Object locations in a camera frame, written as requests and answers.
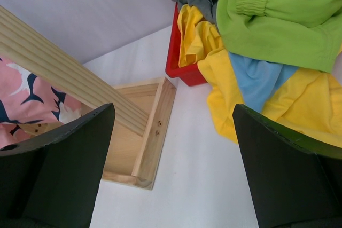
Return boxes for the lime green shorts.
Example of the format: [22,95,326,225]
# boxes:
[216,0,341,73]

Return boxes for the red plastic tray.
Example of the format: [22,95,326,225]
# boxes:
[165,3,207,87]

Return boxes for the yellow shorts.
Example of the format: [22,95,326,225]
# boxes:
[178,5,341,147]

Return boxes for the wooden clothes rack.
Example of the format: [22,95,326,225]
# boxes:
[1,8,176,190]

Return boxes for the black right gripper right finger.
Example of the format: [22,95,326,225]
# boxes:
[233,104,341,227]

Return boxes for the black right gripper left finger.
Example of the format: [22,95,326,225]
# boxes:
[1,104,115,227]

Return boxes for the pink shark print shorts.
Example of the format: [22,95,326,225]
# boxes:
[1,57,81,148]

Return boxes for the light blue shorts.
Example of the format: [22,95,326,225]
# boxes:
[228,52,298,112]

